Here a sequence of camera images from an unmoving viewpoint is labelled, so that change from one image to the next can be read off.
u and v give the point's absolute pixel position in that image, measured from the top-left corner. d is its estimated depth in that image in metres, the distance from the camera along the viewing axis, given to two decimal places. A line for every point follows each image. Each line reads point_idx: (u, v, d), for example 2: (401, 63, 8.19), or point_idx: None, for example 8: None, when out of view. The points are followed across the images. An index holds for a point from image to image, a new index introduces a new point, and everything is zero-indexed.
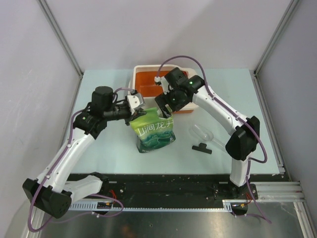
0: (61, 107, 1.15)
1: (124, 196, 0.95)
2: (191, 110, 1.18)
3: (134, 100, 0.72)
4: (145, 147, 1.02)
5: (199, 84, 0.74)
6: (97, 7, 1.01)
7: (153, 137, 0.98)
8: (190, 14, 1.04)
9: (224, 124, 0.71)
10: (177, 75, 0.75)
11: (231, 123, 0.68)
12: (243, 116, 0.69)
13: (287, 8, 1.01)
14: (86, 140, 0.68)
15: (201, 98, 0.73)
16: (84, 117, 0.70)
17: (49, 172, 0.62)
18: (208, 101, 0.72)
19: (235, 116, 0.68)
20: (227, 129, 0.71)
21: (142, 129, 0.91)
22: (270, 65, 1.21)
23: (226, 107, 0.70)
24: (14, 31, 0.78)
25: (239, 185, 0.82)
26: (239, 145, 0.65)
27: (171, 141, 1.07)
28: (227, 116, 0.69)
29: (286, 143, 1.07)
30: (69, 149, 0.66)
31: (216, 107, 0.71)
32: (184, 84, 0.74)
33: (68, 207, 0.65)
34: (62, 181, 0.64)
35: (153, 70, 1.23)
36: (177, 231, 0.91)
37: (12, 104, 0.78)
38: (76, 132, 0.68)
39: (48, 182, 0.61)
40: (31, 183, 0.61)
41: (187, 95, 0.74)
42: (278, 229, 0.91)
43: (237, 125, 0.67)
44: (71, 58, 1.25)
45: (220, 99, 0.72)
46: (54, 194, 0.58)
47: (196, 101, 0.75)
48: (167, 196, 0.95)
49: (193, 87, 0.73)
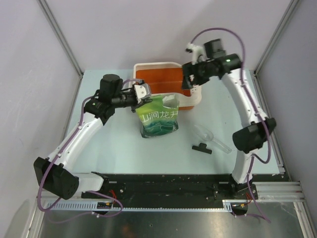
0: (61, 107, 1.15)
1: (124, 196, 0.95)
2: (192, 106, 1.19)
3: (141, 90, 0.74)
4: (147, 132, 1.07)
5: (234, 64, 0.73)
6: (97, 7, 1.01)
7: (156, 124, 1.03)
8: (190, 14, 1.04)
9: (241, 113, 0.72)
10: (216, 47, 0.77)
11: (247, 116, 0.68)
12: (264, 114, 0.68)
13: (287, 8, 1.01)
14: (96, 124, 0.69)
15: (231, 80, 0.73)
16: (94, 103, 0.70)
17: (60, 150, 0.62)
18: (237, 86, 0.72)
19: (255, 111, 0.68)
20: (241, 119, 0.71)
21: (146, 116, 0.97)
22: (270, 65, 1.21)
23: (250, 98, 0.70)
24: (14, 30, 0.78)
25: (239, 182, 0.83)
26: (247, 138, 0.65)
27: (174, 129, 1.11)
28: (247, 108, 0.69)
29: (286, 142, 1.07)
30: (80, 131, 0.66)
31: (240, 95, 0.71)
32: (222, 59, 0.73)
33: (75, 190, 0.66)
34: (71, 162, 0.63)
35: (153, 68, 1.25)
36: (177, 231, 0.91)
37: (12, 105, 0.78)
38: (86, 115, 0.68)
39: (59, 160, 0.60)
40: (42, 161, 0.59)
41: (218, 71, 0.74)
42: (278, 229, 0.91)
43: (253, 119, 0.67)
44: (71, 58, 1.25)
45: (249, 89, 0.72)
46: (66, 172, 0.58)
47: (226, 81, 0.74)
48: (167, 196, 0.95)
49: (228, 65, 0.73)
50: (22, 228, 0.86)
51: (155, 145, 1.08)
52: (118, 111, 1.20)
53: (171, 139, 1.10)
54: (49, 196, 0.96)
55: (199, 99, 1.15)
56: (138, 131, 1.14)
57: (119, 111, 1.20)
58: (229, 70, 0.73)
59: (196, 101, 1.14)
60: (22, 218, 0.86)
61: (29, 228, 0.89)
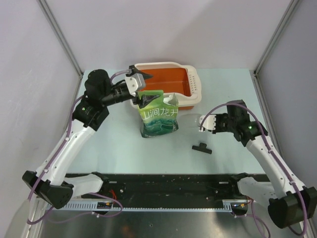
0: (61, 107, 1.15)
1: (124, 196, 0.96)
2: (191, 106, 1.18)
3: (132, 83, 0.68)
4: (148, 132, 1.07)
5: (255, 132, 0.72)
6: (98, 7, 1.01)
7: (157, 122, 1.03)
8: (190, 14, 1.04)
9: (272, 180, 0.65)
10: (240, 112, 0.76)
11: (282, 186, 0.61)
12: (299, 182, 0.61)
13: (287, 8, 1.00)
14: (85, 133, 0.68)
15: (256, 147, 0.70)
16: (83, 108, 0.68)
17: (47, 166, 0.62)
18: (263, 151, 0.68)
19: (290, 180, 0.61)
20: (274, 188, 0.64)
21: (147, 113, 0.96)
22: (270, 65, 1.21)
23: (281, 166, 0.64)
24: (13, 30, 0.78)
25: (242, 193, 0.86)
26: (286, 212, 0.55)
27: (174, 129, 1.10)
28: (279, 176, 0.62)
29: (286, 143, 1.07)
30: (68, 142, 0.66)
31: (270, 161, 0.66)
32: (242, 126, 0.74)
33: (69, 199, 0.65)
34: (61, 176, 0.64)
35: (153, 68, 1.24)
36: (177, 231, 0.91)
37: (12, 104, 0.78)
38: (75, 123, 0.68)
39: (46, 176, 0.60)
40: (30, 176, 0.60)
41: (242, 137, 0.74)
42: (279, 229, 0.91)
43: (289, 189, 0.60)
44: (71, 58, 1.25)
45: (278, 155, 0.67)
46: (53, 188, 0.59)
47: (250, 147, 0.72)
48: (167, 196, 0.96)
49: (251, 132, 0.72)
50: None
51: (155, 146, 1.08)
52: (118, 111, 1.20)
53: (171, 140, 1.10)
54: None
55: (199, 99, 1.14)
56: (138, 130, 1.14)
57: (119, 111, 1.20)
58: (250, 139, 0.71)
59: (197, 100, 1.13)
60: None
61: (29, 228, 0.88)
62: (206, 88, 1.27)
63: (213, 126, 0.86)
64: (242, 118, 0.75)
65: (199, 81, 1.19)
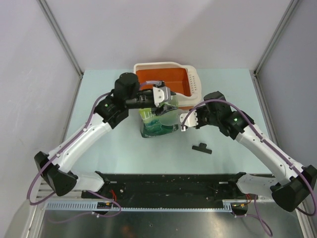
0: (61, 107, 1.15)
1: (124, 196, 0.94)
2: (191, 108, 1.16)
3: (159, 94, 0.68)
4: (148, 132, 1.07)
5: (242, 123, 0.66)
6: (98, 7, 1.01)
7: (157, 123, 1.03)
8: (190, 15, 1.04)
9: (271, 169, 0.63)
10: (220, 105, 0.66)
11: (283, 173, 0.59)
12: (298, 164, 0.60)
13: (287, 8, 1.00)
14: (103, 128, 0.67)
15: (247, 139, 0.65)
16: (106, 104, 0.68)
17: (60, 150, 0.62)
18: (257, 142, 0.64)
19: (289, 165, 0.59)
20: (275, 176, 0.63)
21: (147, 113, 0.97)
22: (270, 65, 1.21)
23: (278, 152, 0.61)
24: (13, 30, 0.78)
25: (243, 192, 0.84)
26: (294, 197, 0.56)
27: (174, 129, 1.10)
28: (279, 163, 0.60)
29: (286, 143, 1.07)
30: (84, 133, 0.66)
31: (266, 151, 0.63)
32: (228, 119, 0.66)
33: (71, 188, 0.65)
34: (70, 163, 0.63)
35: (153, 68, 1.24)
36: (177, 231, 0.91)
37: (12, 105, 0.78)
38: (95, 117, 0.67)
39: (57, 160, 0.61)
40: (41, 157, 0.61)
41: (231, 131, 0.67)
42: (278, 229, 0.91)
43: (291, 175, 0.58)
44: (71, 58, 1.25)
45: (271, 142, 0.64)
46: (61, 173, 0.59)
47: (240, 140, 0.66)
48: (167, 196, 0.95)
49: (239, 124, 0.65)
50: (22, 228, 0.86)
51: (156, 146, 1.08)
52: None
53: (171, 140, 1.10)
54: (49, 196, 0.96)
55: (199, 99, 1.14)
56: (138, 131, 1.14)
57: None
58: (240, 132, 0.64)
59: (196, 100, 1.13)
60: (22, 218, 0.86)
61: (29, 228, 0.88)
62: (206, 88, 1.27)
63: (195, 122, 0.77)
64: (224, 109, 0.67)
65: (199, 81, 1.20)
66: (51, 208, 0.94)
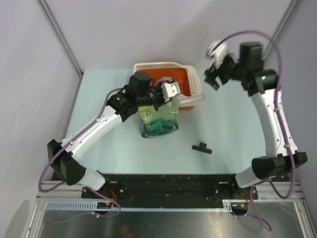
0: (61, 106, 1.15)
1: (123, 196, 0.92)
2: (191, 107, 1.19)
3: (172, 89, 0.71)
4: (148, 131, 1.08)
5: (269, 82, 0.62)
6: (98, 7, 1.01)
7: (157, 123, 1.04)
8: (190, 14, 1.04)
9: (267, 139, 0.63)
10: (254, 56, 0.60)
11: (275, 147, 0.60)
12: (294, 147, 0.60)
13: (287, 8, 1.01)
14: (115, 120, 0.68)
15: (262, 101, 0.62)
16: (118, 98, 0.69)
17: (74, 139, 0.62)
18: (269, 109, 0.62)
19: (286, 143, 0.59)
20: (266, 147, 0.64)
21: (147, 113, 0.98)
22: (270, 65, 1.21)
23: (282, 127, 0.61)
24: (13, 30, 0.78)
25: (241, 186, 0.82)
26: (270, 170, 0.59)
27: (174, 129, 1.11)
28: (276, 138, 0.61)
29: None
30: (97, 124, 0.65)
31: (272, 121, 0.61)
32: (255, 73, 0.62)
33: (80, 178, 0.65)
34: (82, 152, 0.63)
35: (153, 69, 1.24)
36: (177, 231, 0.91)
37: (12, 105, 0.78)
38: (107, 108, 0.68)
39: (70, 148, 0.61)
40: (55, 145, 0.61)
41: (250, 87, 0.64)
42: (278, 229, 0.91)
43: (281, 151, 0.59)
44: (71, 58, 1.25)
45: (282, 116, 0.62)
46: (74, 160, 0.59)
47: (255, 99, 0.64)
48: (167, 196, 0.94)
49: (263, 82, 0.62)
50: (22, 227, 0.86)
51: (156, 146, 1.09)
52: None
53: (171, 140, 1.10)
54: (49, 196, 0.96)
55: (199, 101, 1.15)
56: (138, 130, 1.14)
57: None
58: (261, 91, 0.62)
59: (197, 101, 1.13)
60: (22, 218, 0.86)
61: (29, 228, 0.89)
62: (206, 88, 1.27)
63: (222, 60, 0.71)
64: (256, 63, 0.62)
65: (198, 82, 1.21)
66: (51, 208, 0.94)
